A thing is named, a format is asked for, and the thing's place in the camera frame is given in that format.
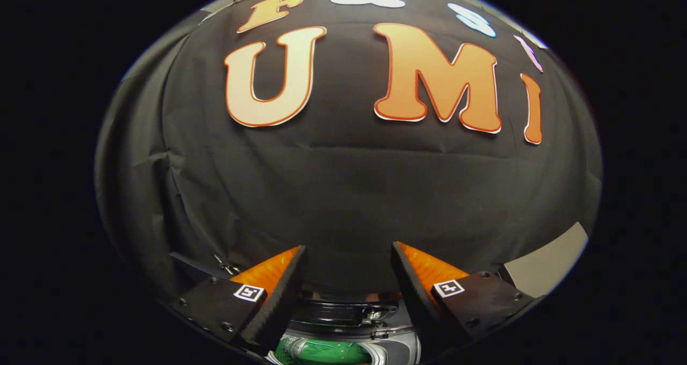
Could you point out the green polo shirt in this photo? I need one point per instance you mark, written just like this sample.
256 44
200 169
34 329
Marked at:
327 351

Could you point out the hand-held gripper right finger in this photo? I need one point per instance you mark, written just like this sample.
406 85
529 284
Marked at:
416 295

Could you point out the grey cabinet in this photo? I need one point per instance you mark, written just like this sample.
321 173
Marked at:
553 263

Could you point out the dark washing machine lid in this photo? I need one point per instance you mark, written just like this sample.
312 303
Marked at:
343 311

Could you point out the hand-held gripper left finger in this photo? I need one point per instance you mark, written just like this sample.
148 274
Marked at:
282 300

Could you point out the black backdrop cloth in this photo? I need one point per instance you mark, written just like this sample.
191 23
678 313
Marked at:
343 193

